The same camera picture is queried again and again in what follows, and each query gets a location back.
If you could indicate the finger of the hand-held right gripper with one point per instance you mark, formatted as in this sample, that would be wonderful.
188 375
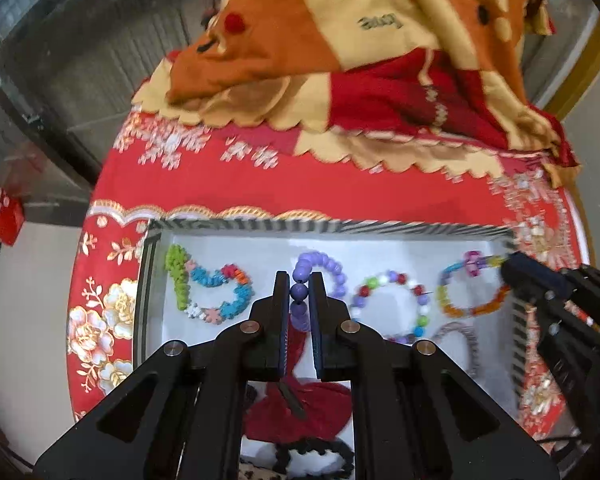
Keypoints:
540 275

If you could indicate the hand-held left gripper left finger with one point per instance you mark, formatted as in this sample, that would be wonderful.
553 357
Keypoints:
282 335

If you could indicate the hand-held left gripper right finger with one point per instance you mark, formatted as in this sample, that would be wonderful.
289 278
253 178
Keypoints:
316 335

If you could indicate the striped edge white tray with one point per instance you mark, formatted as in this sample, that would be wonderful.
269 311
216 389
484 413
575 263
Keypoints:
220 260

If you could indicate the red bow hair clip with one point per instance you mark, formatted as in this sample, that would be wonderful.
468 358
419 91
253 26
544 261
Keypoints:
325 405

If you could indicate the brown leopard scrunchie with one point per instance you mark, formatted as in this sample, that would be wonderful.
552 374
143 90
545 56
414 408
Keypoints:
255 472

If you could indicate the red floral tablecloth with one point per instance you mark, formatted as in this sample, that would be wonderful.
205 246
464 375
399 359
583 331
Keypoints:
290 180

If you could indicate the orange red patterned blanket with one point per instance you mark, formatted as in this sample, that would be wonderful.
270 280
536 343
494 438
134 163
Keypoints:
330 35

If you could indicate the red bin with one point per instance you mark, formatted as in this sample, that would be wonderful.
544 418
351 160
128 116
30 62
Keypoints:
2 215

